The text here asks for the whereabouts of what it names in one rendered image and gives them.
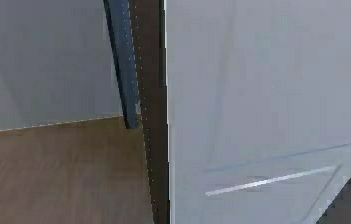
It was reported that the dark brown wooden panel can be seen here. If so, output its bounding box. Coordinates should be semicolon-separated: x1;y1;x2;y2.
128;0;171;224

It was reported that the pale grey fridge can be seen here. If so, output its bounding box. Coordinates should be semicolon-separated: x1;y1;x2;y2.
163;0;351;224

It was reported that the dark blue-grey post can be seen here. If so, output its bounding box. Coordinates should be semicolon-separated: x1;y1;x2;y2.
102;0;141;130

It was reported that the silver fridge handle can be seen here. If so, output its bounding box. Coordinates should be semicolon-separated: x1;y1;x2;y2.
204;165;338;197

